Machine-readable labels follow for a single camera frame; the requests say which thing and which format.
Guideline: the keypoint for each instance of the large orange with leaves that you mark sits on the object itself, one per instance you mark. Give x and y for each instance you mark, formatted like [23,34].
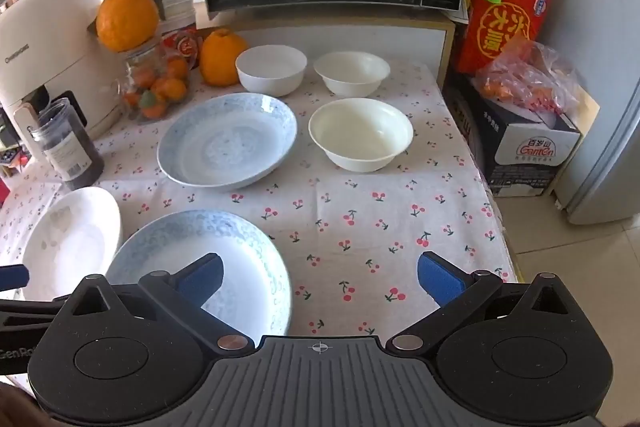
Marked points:
[125,19]

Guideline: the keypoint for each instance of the plastic bag of oranges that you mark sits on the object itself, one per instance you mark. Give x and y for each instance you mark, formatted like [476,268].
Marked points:
[525,82]

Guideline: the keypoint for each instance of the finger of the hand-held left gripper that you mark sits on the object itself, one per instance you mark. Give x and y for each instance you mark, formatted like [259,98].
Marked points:
[12,278]

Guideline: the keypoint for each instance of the black and white cardboard box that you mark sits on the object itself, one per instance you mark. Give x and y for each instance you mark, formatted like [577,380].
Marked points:
[525,157]

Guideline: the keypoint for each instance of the glass jar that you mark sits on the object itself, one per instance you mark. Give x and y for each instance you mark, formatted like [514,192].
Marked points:
[135,62]

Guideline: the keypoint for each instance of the red printed package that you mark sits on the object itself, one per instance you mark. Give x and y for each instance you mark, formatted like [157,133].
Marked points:
[500,27]

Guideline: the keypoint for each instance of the blue patterned plate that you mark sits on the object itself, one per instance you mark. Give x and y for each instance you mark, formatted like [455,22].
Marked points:
[225,142]
[200,237]

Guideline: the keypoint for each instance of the dark filled plastic jar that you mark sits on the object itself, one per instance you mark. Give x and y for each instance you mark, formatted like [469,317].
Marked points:
[67,147]

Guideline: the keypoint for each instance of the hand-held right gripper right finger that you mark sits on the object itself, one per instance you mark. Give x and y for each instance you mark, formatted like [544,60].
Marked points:
[440,279]

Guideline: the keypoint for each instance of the white refrigerator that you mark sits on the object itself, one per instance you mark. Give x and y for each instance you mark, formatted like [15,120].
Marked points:
[605,132]

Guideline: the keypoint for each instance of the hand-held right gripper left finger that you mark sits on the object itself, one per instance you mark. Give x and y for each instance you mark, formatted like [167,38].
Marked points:
[200,279]

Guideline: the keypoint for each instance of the stack of white paper cups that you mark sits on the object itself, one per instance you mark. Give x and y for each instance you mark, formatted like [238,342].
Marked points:
[179,7]

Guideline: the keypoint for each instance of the white bowl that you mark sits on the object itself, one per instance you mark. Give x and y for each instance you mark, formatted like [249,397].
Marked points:
[270,69]

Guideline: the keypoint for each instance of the pile of small mandarins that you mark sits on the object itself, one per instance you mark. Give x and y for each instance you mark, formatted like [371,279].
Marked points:
[165,89]

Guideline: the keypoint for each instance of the cream bowl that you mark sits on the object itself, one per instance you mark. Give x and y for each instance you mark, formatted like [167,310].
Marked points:
[352,72]
[360,137]

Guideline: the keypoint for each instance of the cherry print tablecloth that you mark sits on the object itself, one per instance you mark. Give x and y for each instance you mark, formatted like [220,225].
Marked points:
[360,217]

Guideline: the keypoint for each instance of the white air fryer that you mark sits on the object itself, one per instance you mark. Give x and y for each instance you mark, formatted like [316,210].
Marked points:
[50,47]

